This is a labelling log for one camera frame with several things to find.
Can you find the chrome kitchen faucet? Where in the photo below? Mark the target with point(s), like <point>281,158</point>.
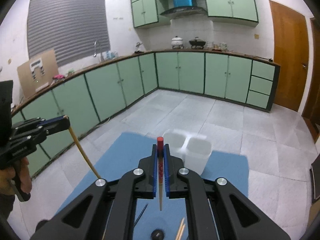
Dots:
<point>98,50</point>

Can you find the black glass cabinet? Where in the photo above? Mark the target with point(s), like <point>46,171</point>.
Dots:
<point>315,179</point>

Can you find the white double utensil holder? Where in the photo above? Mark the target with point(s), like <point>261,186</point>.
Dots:
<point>194,149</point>

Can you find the red floral wooden chopstick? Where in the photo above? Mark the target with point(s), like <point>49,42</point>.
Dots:
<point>160,169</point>

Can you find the pink cloth on counter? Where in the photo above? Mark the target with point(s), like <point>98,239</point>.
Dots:
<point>58,77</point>

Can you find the plain wooden chopstick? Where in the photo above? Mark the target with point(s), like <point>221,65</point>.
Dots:
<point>84,155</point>

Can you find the grey window blind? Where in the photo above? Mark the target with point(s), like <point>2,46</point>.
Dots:
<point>69,27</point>

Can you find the brown wooden door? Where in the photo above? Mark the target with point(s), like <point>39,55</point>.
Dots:
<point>291,52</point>

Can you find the green lower kitchen cabinets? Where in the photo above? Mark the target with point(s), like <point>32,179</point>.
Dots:
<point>91,96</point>

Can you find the black plastic spoon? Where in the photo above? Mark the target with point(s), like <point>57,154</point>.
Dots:
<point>157,234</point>

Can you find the white cooking pot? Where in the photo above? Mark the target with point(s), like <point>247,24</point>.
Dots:
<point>177,43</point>

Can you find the black wok on stove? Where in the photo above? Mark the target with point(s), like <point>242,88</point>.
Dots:
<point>197,43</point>

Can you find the wooden board with scale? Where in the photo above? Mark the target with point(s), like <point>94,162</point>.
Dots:
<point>37,73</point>

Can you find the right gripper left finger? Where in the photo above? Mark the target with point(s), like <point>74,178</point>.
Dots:
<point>106,209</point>

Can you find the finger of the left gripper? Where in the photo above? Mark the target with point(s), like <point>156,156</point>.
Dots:
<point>55,125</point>
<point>29,124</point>

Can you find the blue table cloth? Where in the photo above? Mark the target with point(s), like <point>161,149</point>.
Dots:
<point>106,210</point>

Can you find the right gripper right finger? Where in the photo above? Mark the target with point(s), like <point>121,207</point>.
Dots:
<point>216,209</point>

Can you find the open wooden doorway frame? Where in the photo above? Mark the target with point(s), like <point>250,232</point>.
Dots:
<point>311,109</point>

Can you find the dark blue chopstick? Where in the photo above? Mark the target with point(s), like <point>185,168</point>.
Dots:
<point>140,215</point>

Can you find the green upper wall cabinets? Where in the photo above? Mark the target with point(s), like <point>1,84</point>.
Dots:
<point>147,13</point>

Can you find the red patterned chopstick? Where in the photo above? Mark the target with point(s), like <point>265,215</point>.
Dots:
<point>181,232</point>
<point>182,222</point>

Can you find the black range hood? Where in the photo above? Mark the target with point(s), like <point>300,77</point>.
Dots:
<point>180,12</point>

